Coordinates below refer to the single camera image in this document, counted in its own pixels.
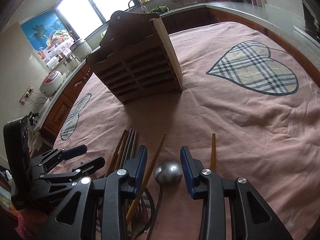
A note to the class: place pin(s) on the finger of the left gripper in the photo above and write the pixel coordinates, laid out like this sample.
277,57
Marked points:
91,166
72,152

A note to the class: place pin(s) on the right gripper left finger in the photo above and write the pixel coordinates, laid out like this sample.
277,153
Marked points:
121,185

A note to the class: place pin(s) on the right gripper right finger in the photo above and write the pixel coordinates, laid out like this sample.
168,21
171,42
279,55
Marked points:
206,185

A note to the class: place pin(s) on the brown wooden chopstick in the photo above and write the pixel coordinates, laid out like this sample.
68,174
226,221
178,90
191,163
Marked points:
213,154

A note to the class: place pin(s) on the metal ladle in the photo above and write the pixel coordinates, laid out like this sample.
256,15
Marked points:
166,173

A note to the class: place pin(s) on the light wooden chopstick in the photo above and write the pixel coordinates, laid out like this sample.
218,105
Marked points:
145,181

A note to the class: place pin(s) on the lower wooden base cabinets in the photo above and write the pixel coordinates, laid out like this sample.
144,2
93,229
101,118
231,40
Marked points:
56,109

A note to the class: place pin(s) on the bundle of dark chopsticks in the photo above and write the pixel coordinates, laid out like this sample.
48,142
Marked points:
125,150

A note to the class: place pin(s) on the white red rice cooker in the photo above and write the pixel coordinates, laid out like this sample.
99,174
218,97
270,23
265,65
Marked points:
51,83

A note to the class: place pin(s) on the pink heart-patterned tablecloth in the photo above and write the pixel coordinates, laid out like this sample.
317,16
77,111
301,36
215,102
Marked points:
237,84

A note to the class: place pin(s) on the small white blender jug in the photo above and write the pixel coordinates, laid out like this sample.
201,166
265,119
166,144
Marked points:
71,62

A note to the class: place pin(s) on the white electric pot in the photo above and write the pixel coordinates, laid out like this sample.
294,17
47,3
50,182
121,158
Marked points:
80,49

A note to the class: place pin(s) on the tropical fruit poster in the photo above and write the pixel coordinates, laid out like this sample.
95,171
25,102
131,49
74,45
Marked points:
48,35

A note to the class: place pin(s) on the wooden utensil holder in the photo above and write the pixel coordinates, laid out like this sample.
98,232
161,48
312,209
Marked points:
136,57

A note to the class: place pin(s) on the chrome sink faucet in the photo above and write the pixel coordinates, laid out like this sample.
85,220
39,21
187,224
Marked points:
135,3

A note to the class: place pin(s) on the green vegetables pile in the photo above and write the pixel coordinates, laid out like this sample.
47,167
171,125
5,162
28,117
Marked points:
162,9

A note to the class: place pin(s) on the wall power socket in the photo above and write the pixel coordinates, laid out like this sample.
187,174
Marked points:
26,95

